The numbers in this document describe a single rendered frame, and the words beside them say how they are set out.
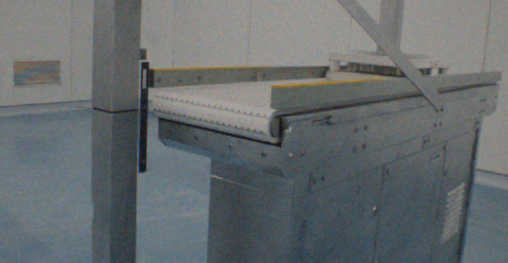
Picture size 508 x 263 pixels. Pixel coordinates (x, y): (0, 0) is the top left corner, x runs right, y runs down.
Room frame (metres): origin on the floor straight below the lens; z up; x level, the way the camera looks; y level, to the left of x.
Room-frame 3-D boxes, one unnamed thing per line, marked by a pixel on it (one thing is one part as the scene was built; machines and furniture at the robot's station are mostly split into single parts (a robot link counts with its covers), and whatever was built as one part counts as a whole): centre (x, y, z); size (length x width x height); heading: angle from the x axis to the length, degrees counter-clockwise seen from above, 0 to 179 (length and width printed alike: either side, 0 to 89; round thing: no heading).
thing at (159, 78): (1.42, -0.22, 0.93); 1.32 x 0.02 x 0.03; 142
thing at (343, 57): (1.36, -0.35, 0.97); 0.25 x 0.24 x 0.02; 51
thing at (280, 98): (1.25, -0.44, 0.93); 1.32 x 0.02 x 0.03; 142
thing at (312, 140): (1.34, -0.34, 0.85); 1.30 x 0.29 x 0.10; 142
